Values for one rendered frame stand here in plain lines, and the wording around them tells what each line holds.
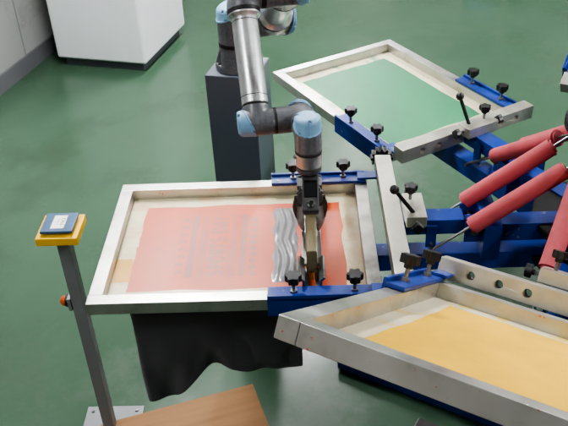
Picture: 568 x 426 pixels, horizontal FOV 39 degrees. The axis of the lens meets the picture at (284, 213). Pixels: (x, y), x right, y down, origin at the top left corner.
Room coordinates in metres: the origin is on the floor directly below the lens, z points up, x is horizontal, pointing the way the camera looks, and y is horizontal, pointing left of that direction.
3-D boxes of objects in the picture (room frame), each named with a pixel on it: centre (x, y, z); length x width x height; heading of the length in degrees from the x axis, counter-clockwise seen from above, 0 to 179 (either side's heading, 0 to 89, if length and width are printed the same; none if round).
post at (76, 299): (2.01, 0.70, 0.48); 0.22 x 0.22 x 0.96; 88
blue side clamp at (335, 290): (1.59, -0.10, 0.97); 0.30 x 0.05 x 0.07; 88
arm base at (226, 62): (2.59, 0.14, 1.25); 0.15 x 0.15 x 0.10
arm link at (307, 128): (1.89, -0.08, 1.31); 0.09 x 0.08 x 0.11; 6
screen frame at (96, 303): (1.87, 0.13, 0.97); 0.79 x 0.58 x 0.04; 88
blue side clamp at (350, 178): (2.14, -0.12, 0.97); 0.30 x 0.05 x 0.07; 88
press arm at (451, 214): (1.85, -0.43, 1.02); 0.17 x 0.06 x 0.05; 88
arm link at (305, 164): (1.89, -0.07, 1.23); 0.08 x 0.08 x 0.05
